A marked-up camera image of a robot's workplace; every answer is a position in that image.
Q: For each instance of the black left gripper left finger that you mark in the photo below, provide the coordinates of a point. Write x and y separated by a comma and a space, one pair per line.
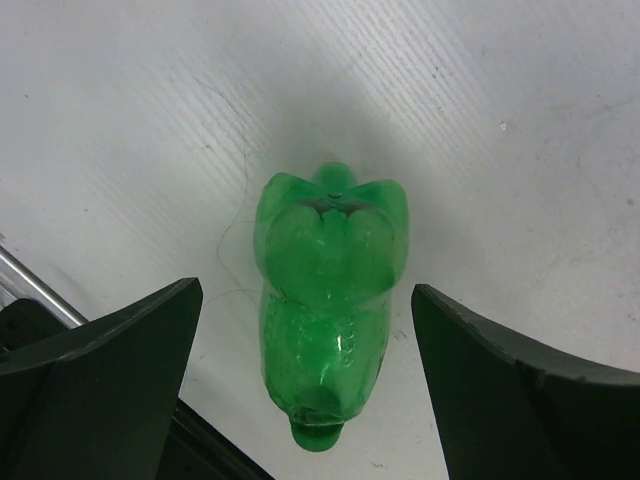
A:
94, 401

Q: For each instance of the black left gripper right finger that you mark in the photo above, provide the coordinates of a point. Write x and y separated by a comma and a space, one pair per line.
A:
510, 407

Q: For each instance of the green plastic bottle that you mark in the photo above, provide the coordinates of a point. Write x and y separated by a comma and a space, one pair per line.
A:
330, 250

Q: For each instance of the aluminium table edge rail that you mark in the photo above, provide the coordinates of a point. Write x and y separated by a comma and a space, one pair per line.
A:
18, 281

